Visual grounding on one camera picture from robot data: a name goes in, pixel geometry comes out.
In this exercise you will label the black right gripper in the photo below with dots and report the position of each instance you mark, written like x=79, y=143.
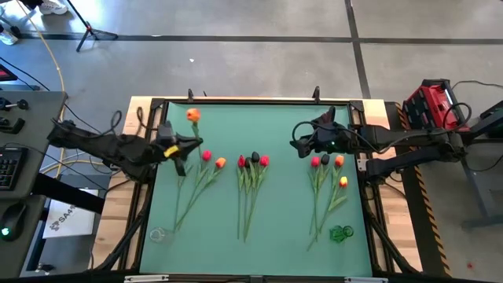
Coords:
x=330, y=137

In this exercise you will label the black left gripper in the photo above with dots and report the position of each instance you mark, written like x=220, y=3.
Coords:
x=169, y=139

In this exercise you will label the yellow orange artificial tulip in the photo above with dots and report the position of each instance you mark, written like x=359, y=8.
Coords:
x=343, y=181

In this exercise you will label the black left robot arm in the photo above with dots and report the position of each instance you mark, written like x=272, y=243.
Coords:
x=110, y=147

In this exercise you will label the green glass vase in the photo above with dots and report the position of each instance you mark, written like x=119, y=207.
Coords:
x=338, y=234

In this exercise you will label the clear glass vase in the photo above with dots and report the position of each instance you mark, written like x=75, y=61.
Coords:
x=159, y=236

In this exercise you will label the yellow tape tag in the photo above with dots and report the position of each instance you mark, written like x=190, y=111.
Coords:
x=171, y=151

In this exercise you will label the black table clamp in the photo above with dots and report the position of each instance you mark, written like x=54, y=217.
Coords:
x=190, y=95
x=316, y=94

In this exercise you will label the teal green table mat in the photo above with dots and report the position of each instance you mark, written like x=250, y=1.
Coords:
x=275, y=236

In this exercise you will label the black desk support beam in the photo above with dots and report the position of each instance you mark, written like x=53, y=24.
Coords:
x=67, y=193

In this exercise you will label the red power tool case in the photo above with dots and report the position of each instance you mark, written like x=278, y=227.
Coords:
x=434, y=106

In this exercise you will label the black yellow hazard tape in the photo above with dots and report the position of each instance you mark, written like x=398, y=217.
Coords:
x=428, y=204

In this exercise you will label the white printed paper sheet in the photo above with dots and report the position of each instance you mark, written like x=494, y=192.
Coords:
x=70, y=220

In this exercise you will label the grey side desk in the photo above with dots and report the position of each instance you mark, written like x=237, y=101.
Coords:
x=43, y=106

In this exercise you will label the black tripod stand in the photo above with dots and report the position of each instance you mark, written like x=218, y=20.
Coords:
x=89, y=29

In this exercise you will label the grey metal stand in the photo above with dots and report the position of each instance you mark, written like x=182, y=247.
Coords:
x=473, y=184

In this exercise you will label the black knob screw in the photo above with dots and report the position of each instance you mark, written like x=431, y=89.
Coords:
x=13, y=104

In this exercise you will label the black backlit keyboard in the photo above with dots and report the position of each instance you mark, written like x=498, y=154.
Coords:
x=9, y=169

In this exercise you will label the black computer mouse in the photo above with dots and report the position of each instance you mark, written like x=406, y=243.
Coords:
x=12, y=221

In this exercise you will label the person's white shoe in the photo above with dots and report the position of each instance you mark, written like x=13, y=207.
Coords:
x=53, y=7
x=7, y=37

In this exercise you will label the black device red display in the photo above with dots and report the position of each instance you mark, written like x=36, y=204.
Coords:
x=6, y=73

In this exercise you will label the black aluminium table frame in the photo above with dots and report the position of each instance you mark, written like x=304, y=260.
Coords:
x=255, y=101

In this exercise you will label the black diagonal frame brace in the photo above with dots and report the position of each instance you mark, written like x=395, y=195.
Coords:
x=393, y=247

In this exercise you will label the silver frame bracket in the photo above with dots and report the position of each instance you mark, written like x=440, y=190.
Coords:
x=146, y=278
x=365, y=280

